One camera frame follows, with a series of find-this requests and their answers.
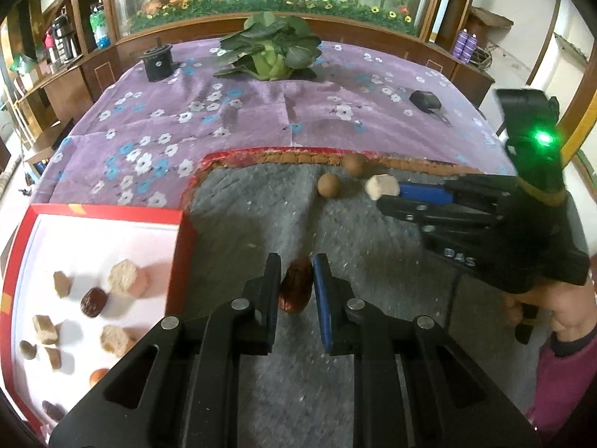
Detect beige corn chunk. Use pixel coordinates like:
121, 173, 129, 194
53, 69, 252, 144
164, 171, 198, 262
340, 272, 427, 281
365, 174, 400, 201

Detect dark red jujube date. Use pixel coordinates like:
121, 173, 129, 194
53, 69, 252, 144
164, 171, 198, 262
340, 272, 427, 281
278, 257, 314, 314

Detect pink sleeve forearm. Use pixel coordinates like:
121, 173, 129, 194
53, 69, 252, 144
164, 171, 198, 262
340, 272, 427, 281
526, 330, 596, 447

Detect person right hand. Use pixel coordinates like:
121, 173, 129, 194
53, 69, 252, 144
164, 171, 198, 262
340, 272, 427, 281
503, 256, 596, 342

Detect brown longan fruit far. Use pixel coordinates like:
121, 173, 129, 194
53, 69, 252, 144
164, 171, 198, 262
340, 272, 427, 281
342, 153, 367, 177

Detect brown longan fruit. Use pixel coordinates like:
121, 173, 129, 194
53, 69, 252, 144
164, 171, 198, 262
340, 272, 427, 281
317, 173, 341, 198
342, 153, 367, 177

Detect small black pouch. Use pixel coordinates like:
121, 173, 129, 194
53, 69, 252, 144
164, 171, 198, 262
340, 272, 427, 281
409, 90, 449, 124

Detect grey felt mat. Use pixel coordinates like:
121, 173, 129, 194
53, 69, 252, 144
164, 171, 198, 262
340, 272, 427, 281
179, 147, 543, 448

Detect red date in tray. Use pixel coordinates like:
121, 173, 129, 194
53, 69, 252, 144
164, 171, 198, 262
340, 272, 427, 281
80, 287, 108, 318

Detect beige chunk in tray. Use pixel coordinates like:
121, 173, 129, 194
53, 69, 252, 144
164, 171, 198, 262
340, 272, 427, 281
107, 259, 149, 298

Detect red white tray box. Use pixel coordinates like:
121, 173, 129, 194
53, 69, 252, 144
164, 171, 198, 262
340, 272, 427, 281
1, 203, 194, 438

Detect purple spray cans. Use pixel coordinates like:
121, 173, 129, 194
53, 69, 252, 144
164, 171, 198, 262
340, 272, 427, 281
451, 29, 478, 64

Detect green leafy cabbage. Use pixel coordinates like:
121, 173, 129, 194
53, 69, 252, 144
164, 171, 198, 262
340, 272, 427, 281
215, 11, 322, 81

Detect purple floral tablecloth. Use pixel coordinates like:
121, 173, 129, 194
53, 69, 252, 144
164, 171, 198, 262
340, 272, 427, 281
33, 40, 514, 208

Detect black cylindrical device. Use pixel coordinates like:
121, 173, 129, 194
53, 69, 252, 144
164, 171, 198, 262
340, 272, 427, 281
141, 37, 179, 82

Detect black thermos flask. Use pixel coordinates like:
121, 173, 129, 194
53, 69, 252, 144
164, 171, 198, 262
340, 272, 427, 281
51, 13, 79, 65

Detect green white bottle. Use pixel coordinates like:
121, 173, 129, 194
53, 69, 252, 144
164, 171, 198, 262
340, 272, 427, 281
89, 2, 110, 49

